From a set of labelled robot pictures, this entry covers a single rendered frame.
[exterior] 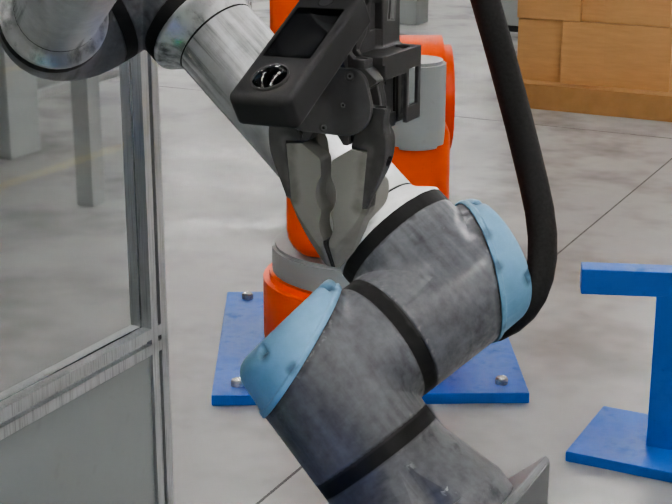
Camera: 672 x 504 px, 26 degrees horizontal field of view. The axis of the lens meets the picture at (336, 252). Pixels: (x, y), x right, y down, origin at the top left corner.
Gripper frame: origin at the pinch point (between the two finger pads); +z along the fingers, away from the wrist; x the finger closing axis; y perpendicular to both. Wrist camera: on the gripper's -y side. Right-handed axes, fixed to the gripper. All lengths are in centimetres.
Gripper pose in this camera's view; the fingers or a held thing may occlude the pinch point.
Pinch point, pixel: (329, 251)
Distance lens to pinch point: 102.0
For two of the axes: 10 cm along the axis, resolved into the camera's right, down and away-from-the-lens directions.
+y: 4.7, -2.6, 8.4
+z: 0.0, 9.5, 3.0
